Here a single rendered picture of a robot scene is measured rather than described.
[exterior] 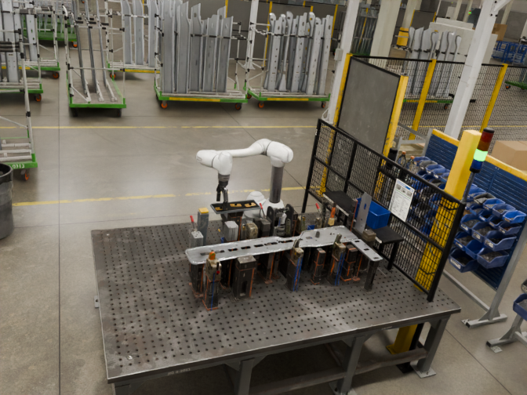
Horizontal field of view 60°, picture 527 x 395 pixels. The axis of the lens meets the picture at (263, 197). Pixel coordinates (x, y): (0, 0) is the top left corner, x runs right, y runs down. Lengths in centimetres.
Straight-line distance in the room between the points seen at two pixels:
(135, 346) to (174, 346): 23
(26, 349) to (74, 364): 41
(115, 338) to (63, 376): 89
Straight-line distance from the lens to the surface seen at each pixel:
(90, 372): 385
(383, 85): 555
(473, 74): 744
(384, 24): 1083
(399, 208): 386
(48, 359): 401
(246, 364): 313
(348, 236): 374
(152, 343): 301
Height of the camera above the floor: 279
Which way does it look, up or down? 26 degrees down
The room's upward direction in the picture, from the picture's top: 8 degrees clockwise
